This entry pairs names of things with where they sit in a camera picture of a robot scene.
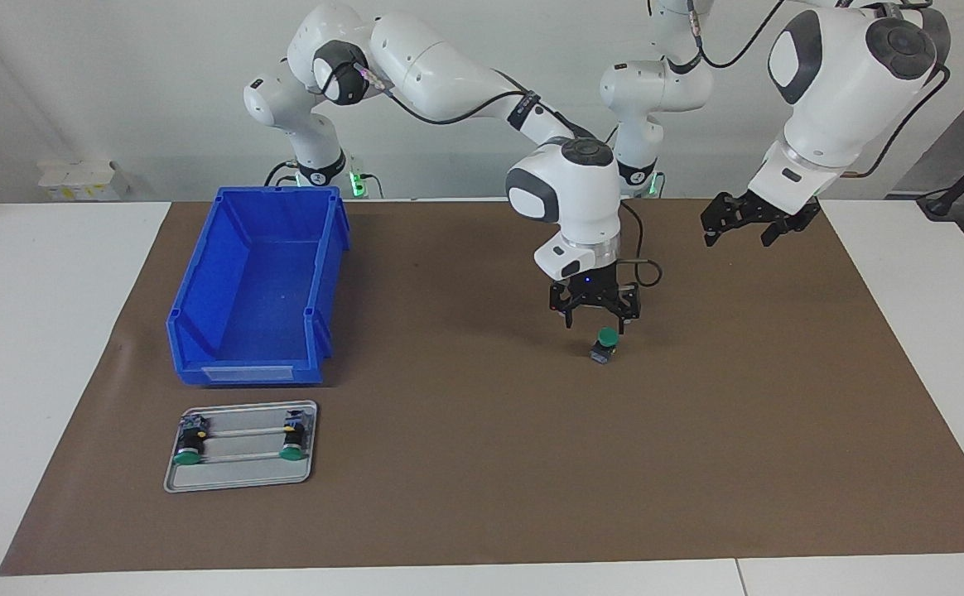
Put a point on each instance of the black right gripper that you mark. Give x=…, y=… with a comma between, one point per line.
x=588, y=285

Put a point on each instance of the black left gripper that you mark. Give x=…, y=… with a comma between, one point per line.
x=780, y=219

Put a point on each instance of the green push button switch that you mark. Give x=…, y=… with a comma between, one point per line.
x=290, y=451
x=190, y=451
x=606, y=338

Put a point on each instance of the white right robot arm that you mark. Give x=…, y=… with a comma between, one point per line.
x=449, y=74

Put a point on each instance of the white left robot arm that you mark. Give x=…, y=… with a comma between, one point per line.
x=846, y=83

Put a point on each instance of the green lit base connector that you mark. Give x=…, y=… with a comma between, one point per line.
x=358, y=184
x=657, y=186

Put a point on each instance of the brown table mat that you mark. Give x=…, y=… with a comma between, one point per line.
x=532, y=463

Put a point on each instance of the blue plastic storage bin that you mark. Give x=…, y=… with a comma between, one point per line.
x=258, y=290

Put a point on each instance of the thin metal rod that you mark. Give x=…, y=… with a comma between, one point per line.
x=242, y=455
x=242, y=431

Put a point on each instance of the silver metal tray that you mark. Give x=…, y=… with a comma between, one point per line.
x=242, y=478

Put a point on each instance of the white plastic box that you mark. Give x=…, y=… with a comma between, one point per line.
x=76, y=182

